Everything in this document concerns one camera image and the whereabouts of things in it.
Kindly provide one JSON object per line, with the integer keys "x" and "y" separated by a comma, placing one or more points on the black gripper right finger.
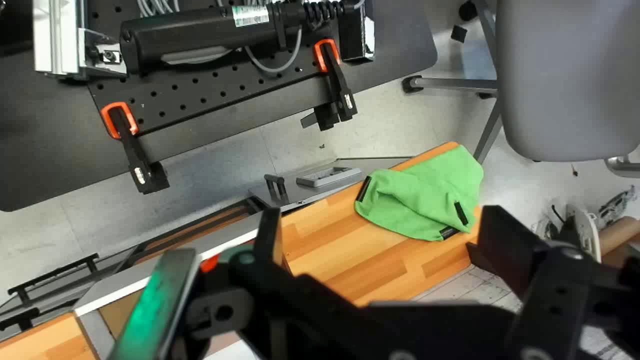
{"x": 532, "y": 286}

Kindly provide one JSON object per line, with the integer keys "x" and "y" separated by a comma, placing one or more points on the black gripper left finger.
{"x": 156, "y": 306}

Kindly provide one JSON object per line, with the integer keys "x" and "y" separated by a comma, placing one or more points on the green towel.
{"x": 427, "y": 192}

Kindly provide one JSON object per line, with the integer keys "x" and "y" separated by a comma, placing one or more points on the orange black clamp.
{"x": 130, "y": 143}
{"x": 336, "y": 80}

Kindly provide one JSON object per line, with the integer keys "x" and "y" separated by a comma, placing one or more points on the wooden toy kitchen counter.
{"x": 346, "y": 253}

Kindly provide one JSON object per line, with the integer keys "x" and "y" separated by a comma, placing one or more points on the grey office chair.
{"x": 566, "y": 80}

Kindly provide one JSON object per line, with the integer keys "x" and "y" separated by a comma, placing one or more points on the black perforated breadboard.
{"x": 201, "y": 93}

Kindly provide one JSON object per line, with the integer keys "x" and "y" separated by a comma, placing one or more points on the short aluminium extrusion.
{"x": 56, "y": 33}

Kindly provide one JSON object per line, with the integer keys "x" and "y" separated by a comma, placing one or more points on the black stereo camera bar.
{"x": 201, "y": 36}

